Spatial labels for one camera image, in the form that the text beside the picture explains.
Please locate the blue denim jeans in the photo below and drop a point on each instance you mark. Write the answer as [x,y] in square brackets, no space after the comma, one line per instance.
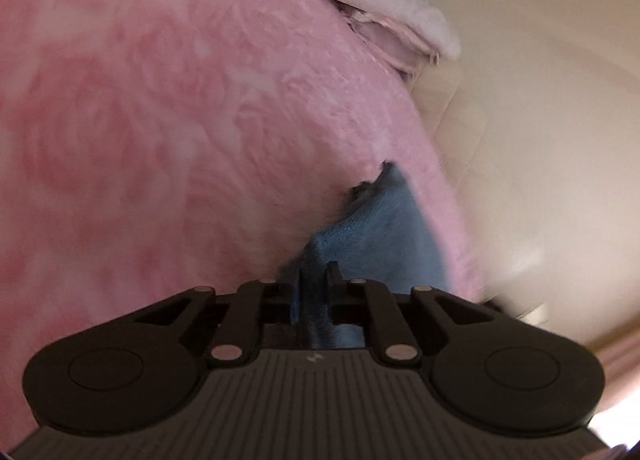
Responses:
[380,235]

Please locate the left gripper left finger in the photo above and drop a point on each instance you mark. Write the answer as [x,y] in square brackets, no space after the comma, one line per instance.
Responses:
[260,314]

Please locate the pink floral blanket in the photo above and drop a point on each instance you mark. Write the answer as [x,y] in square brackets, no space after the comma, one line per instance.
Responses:
[148,146]

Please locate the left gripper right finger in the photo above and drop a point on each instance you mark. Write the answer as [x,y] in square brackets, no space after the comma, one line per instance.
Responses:
[368,304]

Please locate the pink patterned curtain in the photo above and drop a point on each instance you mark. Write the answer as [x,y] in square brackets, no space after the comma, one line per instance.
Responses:
[619,357]

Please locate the white quilted headboard cushion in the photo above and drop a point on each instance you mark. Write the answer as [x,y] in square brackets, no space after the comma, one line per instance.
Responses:
[550,195]

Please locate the pink folded pillowcases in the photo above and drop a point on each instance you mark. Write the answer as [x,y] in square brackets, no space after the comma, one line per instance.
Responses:
[392,42]

